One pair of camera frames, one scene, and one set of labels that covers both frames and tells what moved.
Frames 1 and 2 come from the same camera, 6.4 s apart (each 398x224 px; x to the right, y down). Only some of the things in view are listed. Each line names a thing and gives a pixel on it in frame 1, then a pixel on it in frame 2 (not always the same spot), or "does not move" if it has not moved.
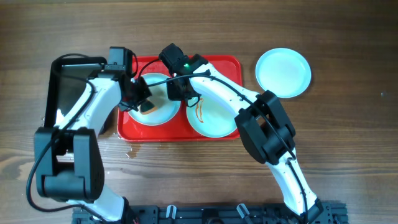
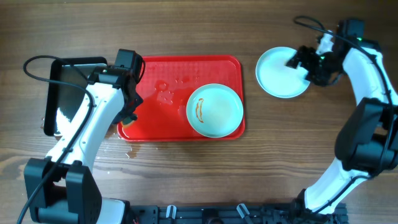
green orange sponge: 147,107 -> 127,122
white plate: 211,117 does not move
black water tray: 66,76 does not move
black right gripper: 173,94 -> 308,53
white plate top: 167,109 -> 278,79
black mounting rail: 273,213 does not move
